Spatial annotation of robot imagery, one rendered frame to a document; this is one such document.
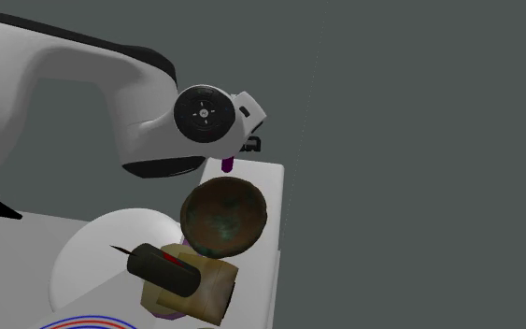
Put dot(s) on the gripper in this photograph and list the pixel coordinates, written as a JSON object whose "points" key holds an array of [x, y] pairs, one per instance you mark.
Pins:
{"points": [[252, 145]]}

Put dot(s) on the white round plate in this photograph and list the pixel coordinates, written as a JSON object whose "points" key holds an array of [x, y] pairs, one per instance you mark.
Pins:
{"points": [[107, 246]]}

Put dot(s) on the black cylinder with red mark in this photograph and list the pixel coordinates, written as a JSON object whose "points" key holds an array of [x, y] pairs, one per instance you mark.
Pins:
{"points": [[164, 271]]}

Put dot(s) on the white plate with blue and red rings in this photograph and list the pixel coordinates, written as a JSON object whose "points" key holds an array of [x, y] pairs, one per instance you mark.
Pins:
{"points": [[89, 324]]}

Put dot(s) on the purple cylinder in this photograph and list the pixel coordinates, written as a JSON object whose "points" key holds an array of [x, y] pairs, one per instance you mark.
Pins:
{"points": [[227, 165]]}

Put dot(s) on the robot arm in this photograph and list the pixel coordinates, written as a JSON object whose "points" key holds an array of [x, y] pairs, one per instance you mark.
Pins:
{"points": [[85, 68]]}

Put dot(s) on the tan box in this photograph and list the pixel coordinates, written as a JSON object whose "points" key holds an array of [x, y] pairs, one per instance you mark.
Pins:
{"points": [[212, 291]]}

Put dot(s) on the brown bowl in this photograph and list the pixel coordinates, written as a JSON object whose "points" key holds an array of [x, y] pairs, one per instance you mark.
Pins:
{"points": [[224, 218]]}

